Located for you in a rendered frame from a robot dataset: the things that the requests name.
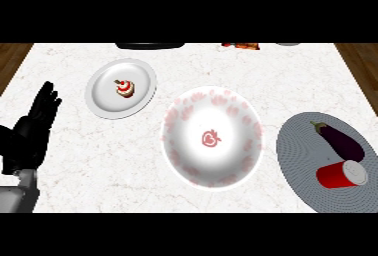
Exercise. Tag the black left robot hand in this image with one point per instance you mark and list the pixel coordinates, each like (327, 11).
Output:
(29, 133)

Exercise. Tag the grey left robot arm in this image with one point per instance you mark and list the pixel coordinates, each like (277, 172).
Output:
(17, 195)

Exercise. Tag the white bowl with pink print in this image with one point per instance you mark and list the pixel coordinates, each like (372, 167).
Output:
(211, 138)

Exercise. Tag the grey round placemat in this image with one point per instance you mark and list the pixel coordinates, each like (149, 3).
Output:
(304, 160)

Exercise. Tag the red can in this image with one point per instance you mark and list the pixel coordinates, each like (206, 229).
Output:
(341, 174)

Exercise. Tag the white round plate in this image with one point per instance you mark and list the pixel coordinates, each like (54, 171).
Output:
(119, 88)

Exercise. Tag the cupcake with red cherry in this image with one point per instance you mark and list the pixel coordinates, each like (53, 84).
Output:
(124, 88)

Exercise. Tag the black round object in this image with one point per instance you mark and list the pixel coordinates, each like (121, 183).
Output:
(149, 45)

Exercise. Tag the orange red object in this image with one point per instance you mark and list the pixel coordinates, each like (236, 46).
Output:
(242, 45)

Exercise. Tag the small grey object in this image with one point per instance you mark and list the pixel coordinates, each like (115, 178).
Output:
(288, 43)

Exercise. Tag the dark purple eggplant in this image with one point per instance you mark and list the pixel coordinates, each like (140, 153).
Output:
(339, 141)

